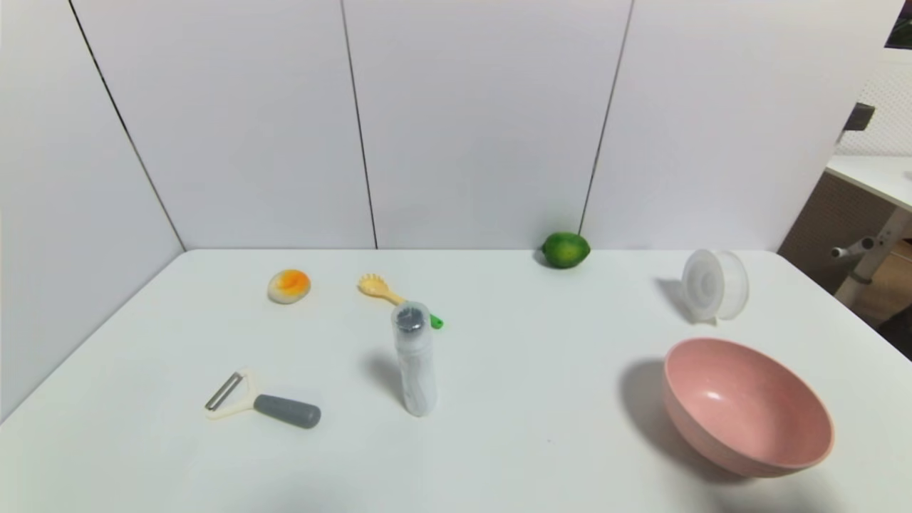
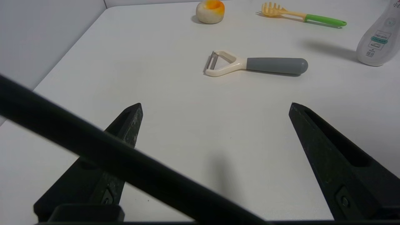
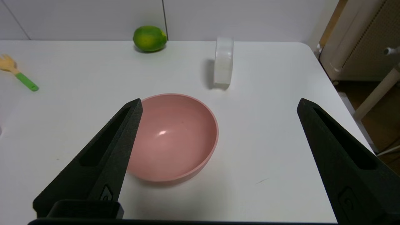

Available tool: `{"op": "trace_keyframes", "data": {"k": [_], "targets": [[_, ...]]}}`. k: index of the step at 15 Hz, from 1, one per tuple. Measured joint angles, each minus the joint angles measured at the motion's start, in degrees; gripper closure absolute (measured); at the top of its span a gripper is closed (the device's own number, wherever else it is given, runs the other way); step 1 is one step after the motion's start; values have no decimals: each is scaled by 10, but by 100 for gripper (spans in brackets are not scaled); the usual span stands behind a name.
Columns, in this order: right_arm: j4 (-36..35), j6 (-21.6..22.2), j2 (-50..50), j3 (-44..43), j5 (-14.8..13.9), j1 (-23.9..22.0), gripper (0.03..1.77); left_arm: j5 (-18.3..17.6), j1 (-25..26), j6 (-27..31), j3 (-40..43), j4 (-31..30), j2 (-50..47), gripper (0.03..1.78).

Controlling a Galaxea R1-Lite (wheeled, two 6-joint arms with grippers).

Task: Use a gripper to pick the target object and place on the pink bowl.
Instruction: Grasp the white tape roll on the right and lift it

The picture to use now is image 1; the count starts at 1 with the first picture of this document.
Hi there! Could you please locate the translucent white plastic spool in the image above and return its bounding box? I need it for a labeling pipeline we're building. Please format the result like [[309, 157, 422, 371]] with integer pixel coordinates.
[[681, 249, 750, 325]]

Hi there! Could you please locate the pink bowl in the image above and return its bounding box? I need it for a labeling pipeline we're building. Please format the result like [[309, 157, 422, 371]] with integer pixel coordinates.
[[663, 338, 835, 478]]

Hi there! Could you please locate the green lime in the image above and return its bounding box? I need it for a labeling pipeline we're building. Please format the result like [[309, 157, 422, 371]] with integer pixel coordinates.
[[541, 232, 591, 269]]

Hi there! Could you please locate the clear bottle with black cap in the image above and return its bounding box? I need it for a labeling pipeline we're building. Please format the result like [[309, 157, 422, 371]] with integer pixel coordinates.
[[390, 301, 437, 418]]

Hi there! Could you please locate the fried egg toy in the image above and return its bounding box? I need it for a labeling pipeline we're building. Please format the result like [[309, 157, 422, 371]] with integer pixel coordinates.
[[267, 269, 312, 305]]

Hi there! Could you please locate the white desk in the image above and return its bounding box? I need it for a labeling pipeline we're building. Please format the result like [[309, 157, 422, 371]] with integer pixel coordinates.
[[777, 154, 912, 309]]

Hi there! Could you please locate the yellow pasta spoon green handle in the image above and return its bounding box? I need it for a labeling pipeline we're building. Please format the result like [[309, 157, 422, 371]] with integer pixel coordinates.
[[358, 274, 444, 330]]

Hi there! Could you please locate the grey handled peeler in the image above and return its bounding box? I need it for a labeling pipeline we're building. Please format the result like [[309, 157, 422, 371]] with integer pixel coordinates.
[[204, 370, 322, 430]]

